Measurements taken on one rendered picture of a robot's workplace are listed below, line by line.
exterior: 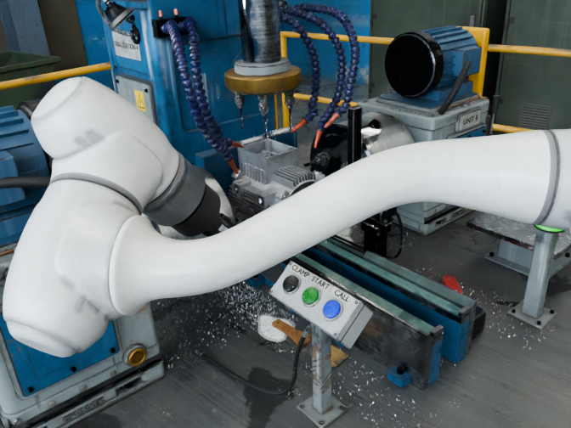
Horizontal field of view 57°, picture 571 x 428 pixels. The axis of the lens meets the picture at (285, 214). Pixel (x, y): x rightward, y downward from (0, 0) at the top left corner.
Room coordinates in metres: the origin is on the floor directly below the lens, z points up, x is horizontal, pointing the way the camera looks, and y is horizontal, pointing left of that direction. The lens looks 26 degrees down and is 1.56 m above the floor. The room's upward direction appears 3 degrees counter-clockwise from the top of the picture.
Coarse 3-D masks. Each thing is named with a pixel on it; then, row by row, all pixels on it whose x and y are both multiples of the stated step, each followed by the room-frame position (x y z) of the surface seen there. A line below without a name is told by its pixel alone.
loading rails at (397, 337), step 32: (320, 256) 1.15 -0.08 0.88; (352, 256) 1.08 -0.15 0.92; (352, 288) 0.95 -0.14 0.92; (384, 288) 0.98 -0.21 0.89; (416, 288) 0.94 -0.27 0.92; (448, 288) 0.91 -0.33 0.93; (384, 320) 0.84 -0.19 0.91; (416, 320) 0.83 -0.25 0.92; (448, 320) 0.85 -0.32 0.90; (384, 352) 0.84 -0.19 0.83; (416, 352) 0.78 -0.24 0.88; (448, 352) 0.84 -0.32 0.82; (416, 384) 0.77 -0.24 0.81
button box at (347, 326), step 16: (288, 272) 0.78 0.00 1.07; (304, 272) 0.76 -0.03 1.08; (272, 288) 0.77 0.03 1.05; (304, 288) 0.74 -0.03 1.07; (320, 288) 0.72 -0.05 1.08; (336, 288) 0.70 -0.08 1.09; (288, 304) 0.72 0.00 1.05; (304, 304) 0.71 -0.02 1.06; (320, 304) 0.70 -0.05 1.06; (352, 304) 0.67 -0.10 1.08; (320, 320) 0.67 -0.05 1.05; (336, 320) 0.66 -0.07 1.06; (352, 320) 0.65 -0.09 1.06; (368, 320) 0.68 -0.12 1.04; (336, 336) 0.64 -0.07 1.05; (352, 336) 0.65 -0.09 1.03
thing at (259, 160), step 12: (252, 144) 1.29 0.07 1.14; (264, 144) 1.31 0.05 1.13; (276, 144) 1.29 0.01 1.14; (240, 156) 1.25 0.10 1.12; (252, 156) 1.21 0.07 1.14; (264, 156) 1.18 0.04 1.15; (276, 156) 1.19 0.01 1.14; (288, 156) 1.21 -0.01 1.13; (240, 168) 1.25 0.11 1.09; (252, 168) 1.21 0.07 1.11; (264, 168) 1.18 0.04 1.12; (276, 168) 1.19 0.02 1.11; (264, 180) 1.18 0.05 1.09
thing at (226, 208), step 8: (200, 168) 1.07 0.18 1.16; (208, 176) 1.04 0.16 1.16; (208, 184) 1.02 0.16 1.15; (216, 184) 1.03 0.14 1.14; (224, 200) 1.00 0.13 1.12; (224, 208) 0.99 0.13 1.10; (232, 208) 1.06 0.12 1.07; (144, 216) 0.92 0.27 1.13; (232, 216) 0.99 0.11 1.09; (152, 224) 0.91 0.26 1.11; (160, 232) 0.90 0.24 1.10; (168, 232) 0.91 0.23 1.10; (176, 232) 0.91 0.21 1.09
